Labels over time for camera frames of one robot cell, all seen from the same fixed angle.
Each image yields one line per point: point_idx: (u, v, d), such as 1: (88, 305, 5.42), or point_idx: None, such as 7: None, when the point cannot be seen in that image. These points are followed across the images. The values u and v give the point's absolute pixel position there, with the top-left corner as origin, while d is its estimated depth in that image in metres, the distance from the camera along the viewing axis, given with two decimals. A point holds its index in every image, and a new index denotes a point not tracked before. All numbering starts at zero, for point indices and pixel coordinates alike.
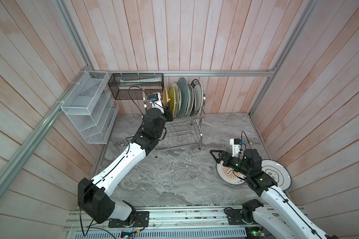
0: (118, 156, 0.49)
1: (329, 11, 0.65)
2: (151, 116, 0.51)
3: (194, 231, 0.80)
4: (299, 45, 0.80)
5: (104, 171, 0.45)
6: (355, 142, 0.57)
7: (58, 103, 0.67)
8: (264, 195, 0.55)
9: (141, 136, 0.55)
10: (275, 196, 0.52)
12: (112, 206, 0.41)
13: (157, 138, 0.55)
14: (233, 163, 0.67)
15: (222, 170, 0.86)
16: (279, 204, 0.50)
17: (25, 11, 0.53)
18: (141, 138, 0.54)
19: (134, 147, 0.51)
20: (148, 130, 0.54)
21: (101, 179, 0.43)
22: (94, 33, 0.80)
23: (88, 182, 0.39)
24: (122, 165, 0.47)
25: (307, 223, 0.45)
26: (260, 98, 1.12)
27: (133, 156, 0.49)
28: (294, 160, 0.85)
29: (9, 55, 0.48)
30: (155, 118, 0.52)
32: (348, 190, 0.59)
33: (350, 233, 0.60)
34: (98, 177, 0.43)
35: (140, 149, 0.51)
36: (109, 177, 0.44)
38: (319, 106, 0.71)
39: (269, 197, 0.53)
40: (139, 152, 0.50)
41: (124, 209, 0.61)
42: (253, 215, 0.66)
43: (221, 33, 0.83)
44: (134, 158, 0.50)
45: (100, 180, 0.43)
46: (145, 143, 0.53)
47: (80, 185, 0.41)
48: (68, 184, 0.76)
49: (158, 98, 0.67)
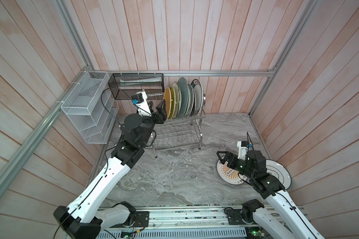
0: (96, 176, 0.43)
1: (329, 11, 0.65)
2: (130, 126, 0.43)
3: (194, 231, 0.80)
4: (299, 45, 0.80)
5: (81, 196, 0.40)
6: (355, 142, 0.57)
7: (58, 103, 0.67)
8: (269, 198, 0.53)
9: (122, 147, 0.48)
10: (283, 202, 0.49)
12: (97, 228, 0.44)
13: (142, 148, 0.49)
14: (238, 165, 0.66)
15: (222, 170, 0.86)
16: (285, 210, 0.48)
17: (25, 11, 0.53)
18: (122, 149, 0.47)
19: (114, 162, 0.45)
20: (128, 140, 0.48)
21: (78, 208, 0.39)
22: (94, 33, 0.80)
23: (63, 210, 0.39)
24: (101, 186, 0.41)
25: (313, 233, 0.44)
26: (260, 98, 1.12)
27: (113, 175, 0.43)
28: (294, 160, 0.85)
29: (9, 54, 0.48)
30: (134, 128, 0.43)
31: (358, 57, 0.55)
32: (348, 190, 0.59)
33: (350, 233, 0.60)
34: (74, 205, 0.39)
35: (121, 166, 0.44)
36: (86, 203, 0.39)
38: (319, 106, 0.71)
39: (275, 201, 0.51)
40: (120, 169, 0.44)
41: (121, 215, 0.60)
42: (253, 215, 0.66)
43: (221, 33, 0.83)
44: (115, 176, 0.44)
45: (76, 209, 0.38)
46: (127, 155, 0.46)
47: (56, 214, 0.38)
48: (68, 184, 0.76)
49: (142, 100, 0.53)
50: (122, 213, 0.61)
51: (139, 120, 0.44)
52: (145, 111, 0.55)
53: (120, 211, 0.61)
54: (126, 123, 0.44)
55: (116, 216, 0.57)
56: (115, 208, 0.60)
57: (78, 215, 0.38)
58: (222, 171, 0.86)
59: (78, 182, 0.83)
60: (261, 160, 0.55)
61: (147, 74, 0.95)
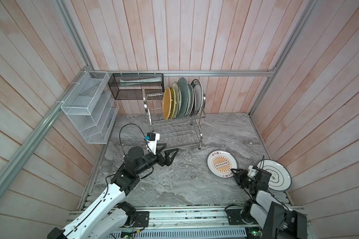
0: (96, 200, 0.47)
1: (329, 11, 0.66)
2: (132, 157, 0.52)
3: (194, 231, 0.80)
4: (299, 45, 0.80)
5: (78, 219, 0.43)
6: (355, 142, 0.57)
7: (58, 103, 0.67)
8: (258, 193, 0.65)
9: (122, 175, 0.55)
10: (265, 191, 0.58)
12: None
13: (137, 177, 0.55)
14: (245, 179, 0.80)
15: (212, 161, 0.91)
16: (260, 192, 0.64)
17: (26, 12, 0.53)
18: (122, 177, 0.54)
19: (113, 187, 0.51)
20: (130, 169, 0.54)
21: (74, 229, 0.41)
22: (95, 33, 0.80)
23: (59, 232, 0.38)
24: (98, 209, 0.46)
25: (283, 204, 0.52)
26: (260, 98, 1.12)
27: (111, 199, 0.48)
28: (294, 160, 0.85)
29: (9, 55, 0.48)
30: (136, 158, 0.52)
31: (358, 57, 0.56)
32: (347, 190, 0.59)
33: (350, 233, 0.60)
34: (71, 227, 0.42)
35: (119, 192, 0.50)
36: (82, 225, 0.42)
38: (320, 106, 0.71)
39: (261, 194, 0.63)
40: (118, 195, 0.50)
41: (114, 225, 0.59)
42: (251, 208, 0.66)
43: (221, 33, 0.83)
44: (112, 200, 0.48)
45: (73, 231, 0.41)
46: (126, 182, 0.53)
47: (50, 235, 0.40)
48: (68, 184, 0.76)
49: (152, 139, 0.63)
50: (116, 222, 0.59)
51: (141, 152, 0.54)
52: (150, 148, 0.66)
53: (112, 222, 0.58)
54: (130, 153, 0.53)
55: (108, 229, 0.56)
56: (108, 219, 0.58)
57: (74, 236, 0.40)
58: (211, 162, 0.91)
59: (78, 182, 0.83)
60: (266, 175, 0.70)
61: (147, 74, 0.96)
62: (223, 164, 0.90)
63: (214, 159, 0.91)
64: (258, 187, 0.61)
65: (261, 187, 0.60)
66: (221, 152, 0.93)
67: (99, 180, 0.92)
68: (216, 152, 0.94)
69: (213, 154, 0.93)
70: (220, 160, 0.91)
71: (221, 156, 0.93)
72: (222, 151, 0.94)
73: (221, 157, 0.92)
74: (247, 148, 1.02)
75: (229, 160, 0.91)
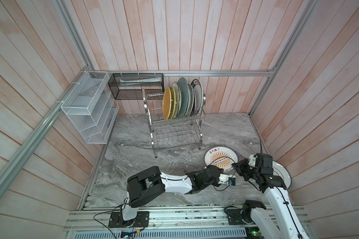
0: (178, 176, 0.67)
1: (329, 11, 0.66)
2: (209, 173, 0.61)
3: (194, 231, 0.80)
4: (299, 45, 0.80)
5: (168, 175, 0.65)
6: (354, 142, 0.57)
7: (58, 102, 0.67)
8: (267, 191, 0.55)
9: (193, 179, 0.65)
10: (277, 195, 0.52)
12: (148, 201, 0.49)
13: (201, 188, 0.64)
14: (248, 169, 0.70)
15: (211, 158, 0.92)
16: (278, 204, 0.50)
17: (25, 11, 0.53)
18: (193, 180, 0.64)
19: (189, 179, 0.62)
20: (200, 179, 0.65)
21: (164, 179, 0.51)
22: (94, 33, 0.80)
23: (157, 173, 0.50)
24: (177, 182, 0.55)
25: (299, 231, 0.44)
26: (260, 98, 1.12)
27: (185, 185, 0.58)
28: (294, 160, 0.85)
29: (9, 54, 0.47)
30: (212, 177, 0.61)
31: (358, 57, 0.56)
32: (347, 189, 0.59)
33: (350, 233, 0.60)
34: (164, 176, 0.52)
35: (189, 187, 0.59)
36: (167, 181, 0.51)
38: (319, 106, 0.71)
39: (270, 194, 0.54)
40: (188, 187, 0.58)
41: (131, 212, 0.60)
42: (251, 212, 0.66)
43: (221, 33, 0.83)
44: (185, 186, 0.58)
45: (164, 179, 0.51)
46: (194, 185, 0.62)
47: (151, 169, 0.50)
48: (68, 184, 0.77)
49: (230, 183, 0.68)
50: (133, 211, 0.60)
51: (217, 174, 0.63)
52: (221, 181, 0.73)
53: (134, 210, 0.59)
54: (211, 168, 0.64)
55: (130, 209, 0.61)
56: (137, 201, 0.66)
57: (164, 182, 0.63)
58: (209, 159, 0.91)
59: (78, 182, 0.83)
60: (268, 157, 0.61)
61: (147, 74, 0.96)
62: (223, 159, 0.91)
63: (213, 155, 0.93)
64: (264, 174, 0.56)
65: (267, 173, 0.62)
66: (220, 148, 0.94)
67: (99, 180, 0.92)
68: (214, 150, 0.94)
69: (211, 152, 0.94)
70: (219, 156, 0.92)
71: (220, 152, 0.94)
72: (222, 148, 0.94)
73: (219, 153, 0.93)
74: (247, 148, 1.02)
75: (229, 155, 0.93)
